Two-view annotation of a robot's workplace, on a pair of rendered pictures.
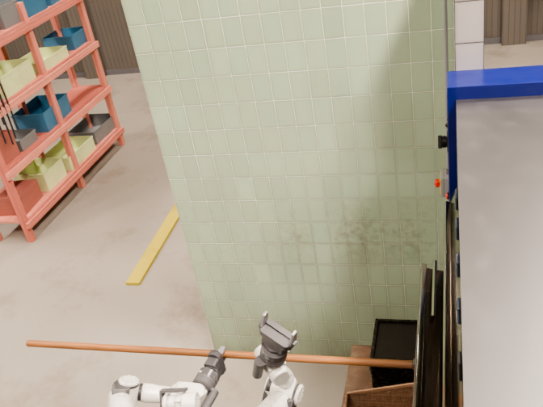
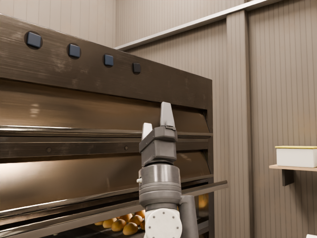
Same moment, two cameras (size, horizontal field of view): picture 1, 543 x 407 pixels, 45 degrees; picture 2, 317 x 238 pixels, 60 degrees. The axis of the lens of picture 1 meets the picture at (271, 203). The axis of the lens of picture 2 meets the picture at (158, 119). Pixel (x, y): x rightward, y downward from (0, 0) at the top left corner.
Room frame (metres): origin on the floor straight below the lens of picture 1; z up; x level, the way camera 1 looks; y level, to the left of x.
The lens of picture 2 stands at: (2.12, 0.31, 1.69)
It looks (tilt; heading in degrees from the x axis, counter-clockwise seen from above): 4 degrees up; 204
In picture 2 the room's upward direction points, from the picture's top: straight up
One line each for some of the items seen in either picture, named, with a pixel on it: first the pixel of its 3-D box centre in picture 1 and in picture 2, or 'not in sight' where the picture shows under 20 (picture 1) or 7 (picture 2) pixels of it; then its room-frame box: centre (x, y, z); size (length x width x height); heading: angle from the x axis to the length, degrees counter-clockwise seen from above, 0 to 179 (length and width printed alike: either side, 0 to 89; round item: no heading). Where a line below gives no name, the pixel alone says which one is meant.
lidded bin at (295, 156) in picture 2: not in sight; (297, 156); (-1.79, 0.52, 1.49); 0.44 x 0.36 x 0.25; 73
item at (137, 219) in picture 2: not in sight; (124, 212); (0.50, -0.64, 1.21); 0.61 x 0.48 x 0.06; 72
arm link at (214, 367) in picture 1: (211, 371); not in sight; (1.95, 0.36, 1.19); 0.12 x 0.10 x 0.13; 152
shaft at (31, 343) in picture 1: (203, 353); not in sight; (2.07, 0.39, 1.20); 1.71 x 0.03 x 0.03; 71
